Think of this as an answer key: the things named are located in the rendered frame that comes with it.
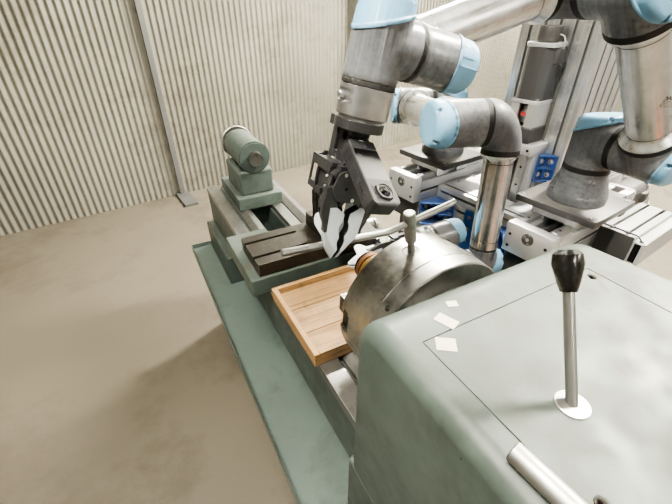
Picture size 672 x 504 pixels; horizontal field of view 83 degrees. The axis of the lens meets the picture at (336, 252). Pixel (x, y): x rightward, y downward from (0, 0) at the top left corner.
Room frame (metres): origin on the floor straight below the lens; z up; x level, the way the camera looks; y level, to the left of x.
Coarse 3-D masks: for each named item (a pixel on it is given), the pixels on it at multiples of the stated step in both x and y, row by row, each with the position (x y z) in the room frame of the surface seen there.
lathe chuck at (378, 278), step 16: (400, 240) 0.63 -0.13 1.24; (432, 240) 0.63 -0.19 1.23; (448, 240) 0.70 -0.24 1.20; (384, 256) 0.60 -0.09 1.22; (400, 256) 0.59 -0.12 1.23; (416, 256) 0.58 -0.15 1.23; (432, 256) 0.57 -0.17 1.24; (368, 272) 0.58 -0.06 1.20; (384, 272) 0.57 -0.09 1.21; (400, 272) 0.55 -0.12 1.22; (352, 288) 0.58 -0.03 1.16; (368, 288) 0.55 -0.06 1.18; (384, 288) 0.53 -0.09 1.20; (352, 304) 0.56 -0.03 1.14; (368, 304) 0.53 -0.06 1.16; (352, 320) 0.54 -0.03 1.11; (368, 320) 0.51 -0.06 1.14; (352, 336) 0.53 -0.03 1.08
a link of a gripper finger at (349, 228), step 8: (344, 208) 0.55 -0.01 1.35; (352, 208) 0.53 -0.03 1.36; (360, 208) 0.52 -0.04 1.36; (344, 216) 0.52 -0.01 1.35; (352, 216) 0.52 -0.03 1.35; (360, 216) 0.52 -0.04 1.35; (344, 224) 0.52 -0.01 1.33; (352, 224) 0.52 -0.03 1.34; (360, 224) 0.52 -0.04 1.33; (344, 232) 0.51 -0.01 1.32; (352, 232) 0.52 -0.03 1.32; (344, 240) 0.51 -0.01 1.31; (352, 240) 0.52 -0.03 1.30; (344, 248) 0.51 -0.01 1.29; (336, 256) 0.51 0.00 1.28
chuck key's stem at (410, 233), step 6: (408, 210) 0.60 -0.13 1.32; (408, 216) 0.58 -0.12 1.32; (414, 216) 0.58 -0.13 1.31; (408, 222) 0.58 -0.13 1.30; (414, 222) 0.58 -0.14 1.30; (408, 228) 0.58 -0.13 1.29; (414, 228) 0.58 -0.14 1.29; (408, 234) 0.58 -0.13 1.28; (414, 234) 0.59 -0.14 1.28; (408, 240) 0.59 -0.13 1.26; (414, 240) 0.59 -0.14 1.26; (408, 246) 0.59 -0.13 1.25; (414, 246) 0.59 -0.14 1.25; (408, 252) 0.60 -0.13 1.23; (414, 252) 0.59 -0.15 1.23
